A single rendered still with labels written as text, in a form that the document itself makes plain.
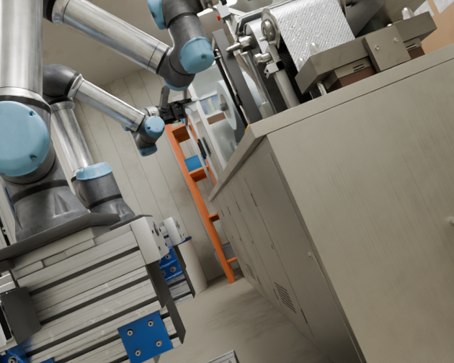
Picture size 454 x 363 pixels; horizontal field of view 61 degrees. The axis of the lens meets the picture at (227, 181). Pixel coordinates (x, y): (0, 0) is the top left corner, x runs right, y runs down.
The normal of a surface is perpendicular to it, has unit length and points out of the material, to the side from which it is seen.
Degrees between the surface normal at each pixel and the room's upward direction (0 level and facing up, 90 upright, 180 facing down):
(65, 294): 90
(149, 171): 90
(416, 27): 90
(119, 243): 90
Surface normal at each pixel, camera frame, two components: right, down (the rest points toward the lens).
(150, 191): 0.04, -0.09
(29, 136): 0.31, -0.07
